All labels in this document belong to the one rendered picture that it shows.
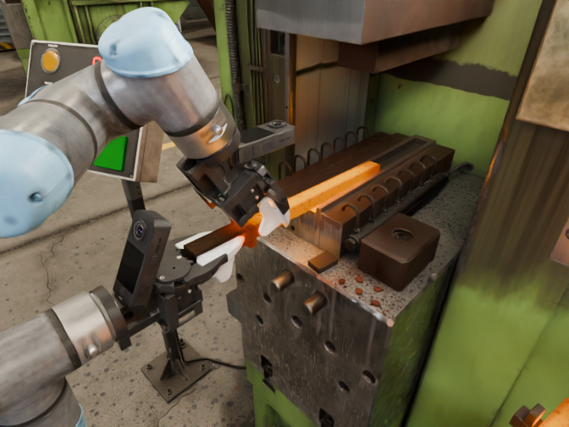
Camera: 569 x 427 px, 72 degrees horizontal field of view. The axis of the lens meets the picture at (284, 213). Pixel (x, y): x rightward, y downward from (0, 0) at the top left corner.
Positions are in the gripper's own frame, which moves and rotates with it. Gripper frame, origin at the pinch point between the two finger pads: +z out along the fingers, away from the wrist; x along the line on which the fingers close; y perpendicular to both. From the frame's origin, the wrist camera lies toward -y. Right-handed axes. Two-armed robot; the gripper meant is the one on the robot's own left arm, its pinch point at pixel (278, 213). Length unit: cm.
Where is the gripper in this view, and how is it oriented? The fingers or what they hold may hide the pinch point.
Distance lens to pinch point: 63.7
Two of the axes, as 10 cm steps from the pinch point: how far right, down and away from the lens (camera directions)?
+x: 7.1, 3.9, -5.9
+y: -6.2, 7.5, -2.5
